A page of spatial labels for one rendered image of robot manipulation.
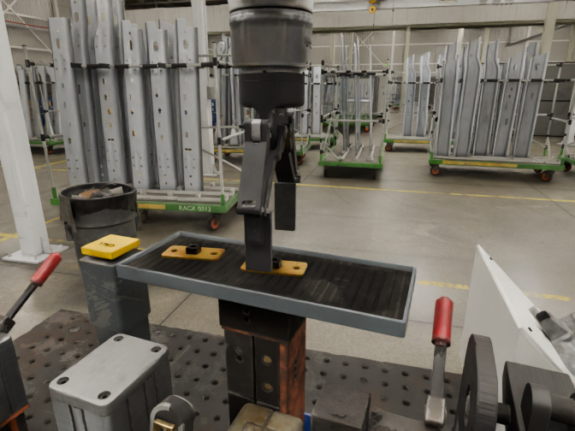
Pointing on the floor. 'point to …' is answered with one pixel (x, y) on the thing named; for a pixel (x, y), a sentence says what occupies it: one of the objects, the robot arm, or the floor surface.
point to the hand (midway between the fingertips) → (273, 239)
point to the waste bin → (98, 212)
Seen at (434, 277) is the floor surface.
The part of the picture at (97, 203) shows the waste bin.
